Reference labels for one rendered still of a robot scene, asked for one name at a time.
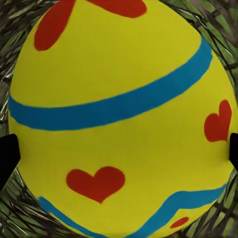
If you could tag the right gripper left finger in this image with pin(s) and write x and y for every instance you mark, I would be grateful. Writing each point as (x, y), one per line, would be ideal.
(9, 157)

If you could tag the easter egg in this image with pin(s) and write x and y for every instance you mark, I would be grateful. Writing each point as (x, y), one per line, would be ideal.
(123, 115)

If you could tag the wicker basket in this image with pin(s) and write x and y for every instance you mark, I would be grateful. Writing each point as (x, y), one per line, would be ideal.
(48, 223)

